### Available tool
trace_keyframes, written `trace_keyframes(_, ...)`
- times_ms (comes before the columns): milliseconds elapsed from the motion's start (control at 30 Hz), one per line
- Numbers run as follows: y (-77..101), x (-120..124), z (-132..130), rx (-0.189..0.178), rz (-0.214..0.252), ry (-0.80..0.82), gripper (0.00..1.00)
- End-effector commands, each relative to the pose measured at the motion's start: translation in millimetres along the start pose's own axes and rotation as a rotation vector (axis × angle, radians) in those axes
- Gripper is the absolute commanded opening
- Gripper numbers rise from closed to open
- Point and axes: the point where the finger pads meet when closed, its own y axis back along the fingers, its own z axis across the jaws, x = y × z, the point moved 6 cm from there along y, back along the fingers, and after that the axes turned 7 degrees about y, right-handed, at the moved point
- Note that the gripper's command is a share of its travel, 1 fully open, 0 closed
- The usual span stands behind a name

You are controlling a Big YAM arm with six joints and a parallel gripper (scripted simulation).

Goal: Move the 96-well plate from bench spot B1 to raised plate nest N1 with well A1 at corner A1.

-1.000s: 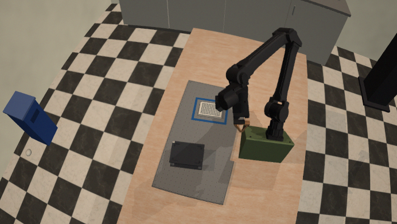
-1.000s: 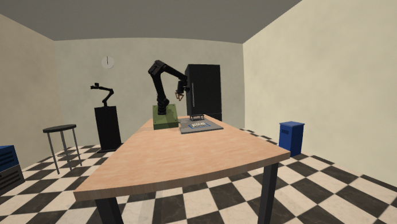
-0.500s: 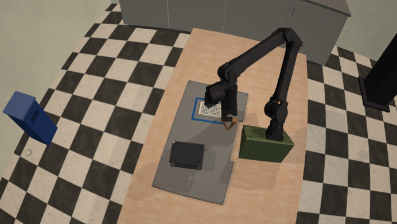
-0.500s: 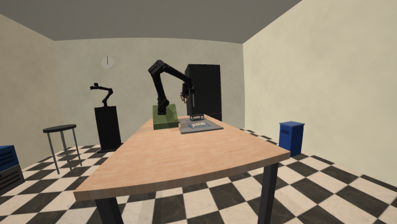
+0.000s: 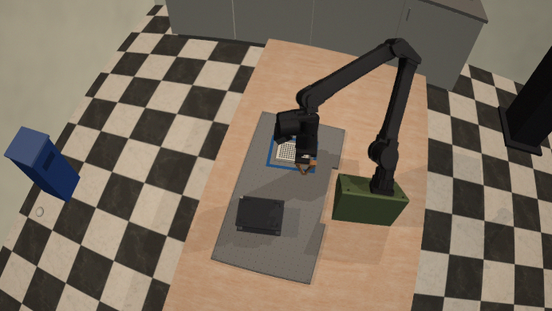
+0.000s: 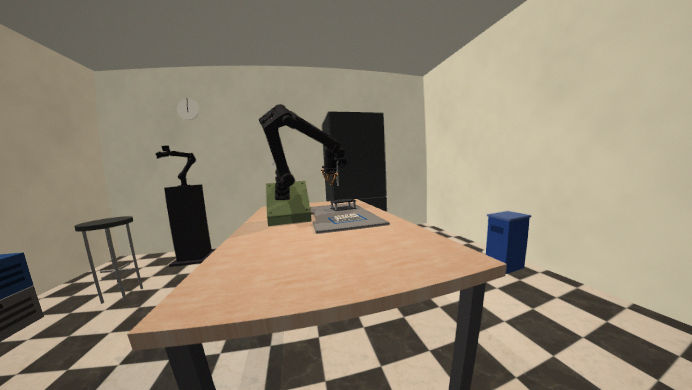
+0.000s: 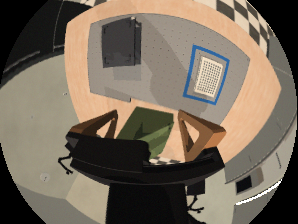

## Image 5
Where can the blue tape rectangle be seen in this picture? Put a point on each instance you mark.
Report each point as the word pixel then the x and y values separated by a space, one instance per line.
pixel 282 167

